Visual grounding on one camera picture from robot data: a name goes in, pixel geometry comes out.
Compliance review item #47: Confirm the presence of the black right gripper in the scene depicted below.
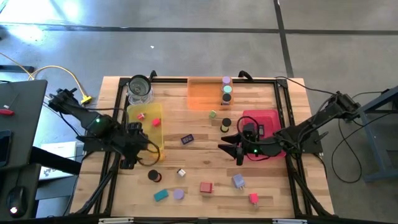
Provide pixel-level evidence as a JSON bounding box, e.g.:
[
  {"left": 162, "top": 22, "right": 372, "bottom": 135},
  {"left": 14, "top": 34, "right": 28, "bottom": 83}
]
[{"left": 217, "top": 122, "right": 272, "bottom": 158}]

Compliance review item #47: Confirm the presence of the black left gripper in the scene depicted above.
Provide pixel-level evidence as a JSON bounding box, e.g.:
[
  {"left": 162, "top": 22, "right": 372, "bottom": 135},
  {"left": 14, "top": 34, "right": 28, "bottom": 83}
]
[{"left": 119, "top": 122, "right": 150, "bottom": 160}]

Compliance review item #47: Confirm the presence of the black-capped hourglass green sand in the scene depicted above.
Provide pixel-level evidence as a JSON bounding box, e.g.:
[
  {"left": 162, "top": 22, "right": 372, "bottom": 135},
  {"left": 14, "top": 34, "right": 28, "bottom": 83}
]
[{"left": 220, "top": 117, "right": 233, "bottom": 133}]

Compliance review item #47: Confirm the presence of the pink-red wall charger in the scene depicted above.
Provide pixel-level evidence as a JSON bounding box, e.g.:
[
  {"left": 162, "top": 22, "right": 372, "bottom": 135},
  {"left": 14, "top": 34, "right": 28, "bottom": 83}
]
[{"left": 248, "top": 193, "right": 260, "bottom": 208}]

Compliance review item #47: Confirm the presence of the black-capped hourglass red sand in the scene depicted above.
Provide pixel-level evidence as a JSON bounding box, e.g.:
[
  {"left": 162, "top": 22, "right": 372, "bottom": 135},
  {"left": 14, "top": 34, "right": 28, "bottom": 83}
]
[{"left": 147, "top": 169, "right": 162, "bottom": 183}]

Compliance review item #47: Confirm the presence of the yellow plastic bin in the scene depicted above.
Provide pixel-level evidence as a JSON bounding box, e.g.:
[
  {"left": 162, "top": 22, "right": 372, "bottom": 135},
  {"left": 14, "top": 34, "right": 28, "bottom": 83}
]
[{"left": 126, "top": 102, "right": 165, "bottom": 153}]

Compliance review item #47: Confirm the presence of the pink plastic bin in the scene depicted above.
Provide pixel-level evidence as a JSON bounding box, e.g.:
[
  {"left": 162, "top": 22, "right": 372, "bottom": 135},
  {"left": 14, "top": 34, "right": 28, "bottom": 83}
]
[{"left": 241, "top": 108, "right": 287, "bottom": 161}]

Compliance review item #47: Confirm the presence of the white cup black rim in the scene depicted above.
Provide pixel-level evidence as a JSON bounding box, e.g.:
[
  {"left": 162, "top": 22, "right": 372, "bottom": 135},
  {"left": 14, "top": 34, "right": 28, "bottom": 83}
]
[{"left": 127, "top": 74, "right": 152, "bottom": 96}]

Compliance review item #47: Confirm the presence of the teal rectangular block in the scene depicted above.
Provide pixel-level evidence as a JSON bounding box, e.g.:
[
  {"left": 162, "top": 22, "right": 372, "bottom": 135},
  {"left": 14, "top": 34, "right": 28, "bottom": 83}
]
[{"left": 153, "top": 189, "right": 170, "bottom": 202}]

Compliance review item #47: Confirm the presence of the orange plastic bin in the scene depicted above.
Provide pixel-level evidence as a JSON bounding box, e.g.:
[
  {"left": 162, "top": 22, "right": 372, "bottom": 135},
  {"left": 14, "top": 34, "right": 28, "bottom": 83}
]
[{"left": 187, "top": 77, "right": 234, "bottom": 111}]

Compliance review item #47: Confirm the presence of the white paper sheet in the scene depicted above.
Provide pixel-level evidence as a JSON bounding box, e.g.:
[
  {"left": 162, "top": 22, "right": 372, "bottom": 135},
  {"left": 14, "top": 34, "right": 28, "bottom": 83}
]
[{"left": 39, "top": 141, "right": 78, "bottom": 181}]

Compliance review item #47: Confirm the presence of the black side desk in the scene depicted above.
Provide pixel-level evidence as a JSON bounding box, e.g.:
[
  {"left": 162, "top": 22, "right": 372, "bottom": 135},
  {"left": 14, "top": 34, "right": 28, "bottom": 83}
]
[{"left": 0, "top": 79, "right": 82, "bottom": 220}]

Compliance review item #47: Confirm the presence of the black phone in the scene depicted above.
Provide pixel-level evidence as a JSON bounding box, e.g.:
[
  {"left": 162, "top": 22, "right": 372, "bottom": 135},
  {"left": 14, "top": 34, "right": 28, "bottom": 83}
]
[{"left": 0, "top": 129, "right": 13, "bottom": 168}]

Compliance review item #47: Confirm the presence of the black computer mouse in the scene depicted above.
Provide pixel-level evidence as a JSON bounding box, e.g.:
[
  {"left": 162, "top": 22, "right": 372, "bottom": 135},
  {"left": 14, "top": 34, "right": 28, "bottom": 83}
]
[{"left": 6, "top": 185, "right": 28, "bottom": 218}]

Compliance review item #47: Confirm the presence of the black floor strip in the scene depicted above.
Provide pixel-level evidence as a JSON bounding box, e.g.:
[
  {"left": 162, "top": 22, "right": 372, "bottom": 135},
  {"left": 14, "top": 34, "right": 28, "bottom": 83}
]
[{"left": 0, "top": 64, "right": 35, "bottom": 73}]

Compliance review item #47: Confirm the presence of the grey metal stand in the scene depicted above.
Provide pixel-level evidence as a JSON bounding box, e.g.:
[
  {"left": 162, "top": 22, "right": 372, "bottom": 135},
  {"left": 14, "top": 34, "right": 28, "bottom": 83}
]
[{"left": 357, "top": 85, "right": 398, "bottom": 183}]

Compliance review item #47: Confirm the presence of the black right camera cable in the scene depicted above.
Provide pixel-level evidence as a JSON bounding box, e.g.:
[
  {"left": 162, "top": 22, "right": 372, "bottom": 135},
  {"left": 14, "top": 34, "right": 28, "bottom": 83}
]
[{"left": 236, "top": 115, "right": 271, "bottom": 162}]

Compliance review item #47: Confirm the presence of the black camera cable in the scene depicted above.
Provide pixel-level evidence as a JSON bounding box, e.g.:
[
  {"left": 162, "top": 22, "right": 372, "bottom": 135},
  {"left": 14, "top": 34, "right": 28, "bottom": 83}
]
[
  {"left": 236, "top": 115, "right": 271, "bottom": 162},
  {"left": 135, "top": 138, "right": 162, "bottom": 167}
]

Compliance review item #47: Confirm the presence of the black left camera cable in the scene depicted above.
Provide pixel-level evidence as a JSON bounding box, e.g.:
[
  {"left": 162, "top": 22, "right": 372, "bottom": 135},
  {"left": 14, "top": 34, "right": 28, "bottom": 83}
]
[{"left": 135, "top": 138, "right": 162, "bottom": 167}]

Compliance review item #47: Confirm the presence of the lavender wall charger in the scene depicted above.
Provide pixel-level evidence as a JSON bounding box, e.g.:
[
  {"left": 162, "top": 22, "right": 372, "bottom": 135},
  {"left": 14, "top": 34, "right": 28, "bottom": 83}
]
[{"left": 231, "top": 173, "right": 246, "bottom": 190}]

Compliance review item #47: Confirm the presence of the large red wall charger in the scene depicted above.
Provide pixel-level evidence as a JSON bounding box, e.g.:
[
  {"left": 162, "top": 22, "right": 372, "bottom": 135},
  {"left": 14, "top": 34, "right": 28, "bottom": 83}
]
[{"left": 199, "top": 182, "right": 215, "bottom": 194}]

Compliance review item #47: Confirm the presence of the yellow power cable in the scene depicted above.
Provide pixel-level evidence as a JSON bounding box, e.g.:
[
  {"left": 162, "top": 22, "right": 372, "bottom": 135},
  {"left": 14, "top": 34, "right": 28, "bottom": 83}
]
[{"left": 0, "top": 52, "right": 93, "bottom": 105}]

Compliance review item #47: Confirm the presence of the black aluminium rig frame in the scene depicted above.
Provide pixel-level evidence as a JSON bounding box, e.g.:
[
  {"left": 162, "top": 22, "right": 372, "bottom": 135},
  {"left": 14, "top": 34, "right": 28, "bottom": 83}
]
[{"left": 70, "top": 70, "right": 334, "bottom": 218}]

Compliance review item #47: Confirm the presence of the white frame bracket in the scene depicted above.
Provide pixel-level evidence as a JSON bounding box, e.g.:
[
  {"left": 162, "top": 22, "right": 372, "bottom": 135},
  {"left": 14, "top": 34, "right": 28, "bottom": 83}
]
[
  {"left": 98, "top": 217, "right": 134, "bottom": 224},
  {"left": 272, "top": 218, "right": 308, "bottom": 224}
]

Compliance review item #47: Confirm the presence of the black floor cable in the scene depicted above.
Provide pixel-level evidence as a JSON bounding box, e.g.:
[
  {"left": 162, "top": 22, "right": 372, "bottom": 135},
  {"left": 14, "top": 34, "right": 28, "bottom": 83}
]
[{"left": 330, "top": 118, "right": 364, "bottom": 184}]

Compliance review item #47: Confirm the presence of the red-handled screwdriver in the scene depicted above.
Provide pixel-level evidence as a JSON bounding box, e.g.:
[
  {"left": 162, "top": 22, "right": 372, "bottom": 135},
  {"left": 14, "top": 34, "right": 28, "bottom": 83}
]
[{"left": 0, "top": 104, "right": 16, "bottom": 116}]

